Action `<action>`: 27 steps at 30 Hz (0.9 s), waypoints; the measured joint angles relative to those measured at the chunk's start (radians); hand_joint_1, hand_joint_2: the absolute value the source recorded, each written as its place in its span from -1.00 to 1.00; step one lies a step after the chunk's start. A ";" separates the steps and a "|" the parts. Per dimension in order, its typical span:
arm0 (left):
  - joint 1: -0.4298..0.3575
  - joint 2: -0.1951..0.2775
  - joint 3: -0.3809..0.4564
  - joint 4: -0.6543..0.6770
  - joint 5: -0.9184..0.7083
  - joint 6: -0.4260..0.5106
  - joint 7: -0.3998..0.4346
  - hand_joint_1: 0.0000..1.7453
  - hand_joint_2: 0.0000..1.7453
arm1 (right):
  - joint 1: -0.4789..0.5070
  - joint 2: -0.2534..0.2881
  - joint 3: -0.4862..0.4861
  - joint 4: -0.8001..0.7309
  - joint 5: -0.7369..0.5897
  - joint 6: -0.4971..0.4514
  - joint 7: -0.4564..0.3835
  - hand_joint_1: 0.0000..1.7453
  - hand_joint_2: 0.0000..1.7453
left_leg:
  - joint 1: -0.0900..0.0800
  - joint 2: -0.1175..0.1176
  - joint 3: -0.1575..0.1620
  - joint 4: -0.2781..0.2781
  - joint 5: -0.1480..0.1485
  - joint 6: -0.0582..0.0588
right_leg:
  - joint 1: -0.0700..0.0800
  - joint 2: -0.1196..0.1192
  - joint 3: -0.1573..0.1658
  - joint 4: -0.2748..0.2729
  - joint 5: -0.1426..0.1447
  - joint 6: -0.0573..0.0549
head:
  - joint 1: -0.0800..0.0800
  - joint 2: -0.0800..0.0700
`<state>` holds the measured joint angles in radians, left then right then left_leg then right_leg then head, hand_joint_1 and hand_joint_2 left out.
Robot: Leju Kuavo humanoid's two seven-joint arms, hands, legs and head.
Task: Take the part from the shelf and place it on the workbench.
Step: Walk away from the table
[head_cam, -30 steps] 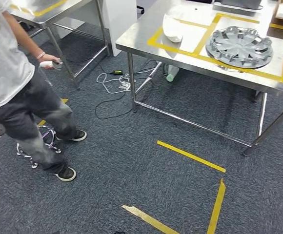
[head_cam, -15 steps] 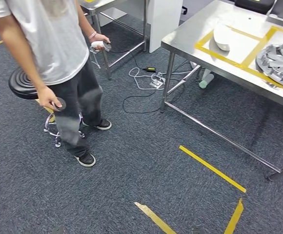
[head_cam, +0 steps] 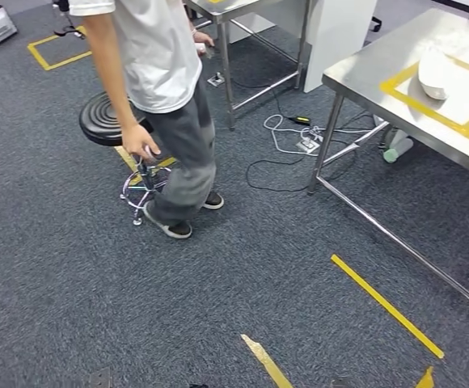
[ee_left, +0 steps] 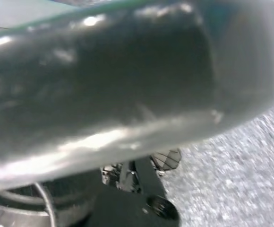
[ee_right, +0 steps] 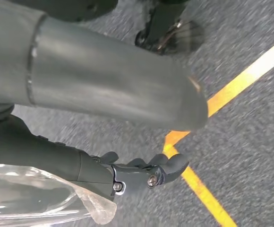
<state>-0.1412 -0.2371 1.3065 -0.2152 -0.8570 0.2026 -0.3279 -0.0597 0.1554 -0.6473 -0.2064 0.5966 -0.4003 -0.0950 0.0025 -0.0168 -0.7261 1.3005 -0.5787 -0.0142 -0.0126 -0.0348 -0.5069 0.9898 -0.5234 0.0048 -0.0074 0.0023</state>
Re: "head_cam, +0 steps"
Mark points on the person's right hand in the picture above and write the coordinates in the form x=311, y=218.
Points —
x=137, y=140

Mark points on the person's left hand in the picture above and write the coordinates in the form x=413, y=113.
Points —
x=204, y=40

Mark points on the person's right forearm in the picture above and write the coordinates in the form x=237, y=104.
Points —
x=117, y=96

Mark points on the stainless steel workbench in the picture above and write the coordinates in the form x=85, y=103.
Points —
x=359, y=69
x=226, y=8

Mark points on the white plastic shell part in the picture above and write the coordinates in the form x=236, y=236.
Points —
x=432, y=75

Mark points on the silver floor box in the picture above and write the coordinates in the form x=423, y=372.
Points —
x=216, y=79

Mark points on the black round stool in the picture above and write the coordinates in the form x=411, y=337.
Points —
x=100, y=120

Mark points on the person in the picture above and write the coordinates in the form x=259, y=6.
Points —
x=158, y=53

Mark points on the black stand base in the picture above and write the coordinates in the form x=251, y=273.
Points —
x=66, y=24

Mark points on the black adapter yellow label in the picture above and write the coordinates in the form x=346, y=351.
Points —
x=299, y=120

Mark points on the floor power socket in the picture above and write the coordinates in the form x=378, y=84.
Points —
x=308, y=145

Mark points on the white partition panel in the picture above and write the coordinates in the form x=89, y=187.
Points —
x=340, y=37

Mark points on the white cylinder green cap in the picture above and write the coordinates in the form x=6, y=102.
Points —
x=398, y=145

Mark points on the yellow floor tape strip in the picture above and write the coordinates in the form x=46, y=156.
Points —
x=388, y=307
x=266, y=361
x=425, y=379

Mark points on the dark metal bracket plate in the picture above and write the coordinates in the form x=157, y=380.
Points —
x=99, y=378

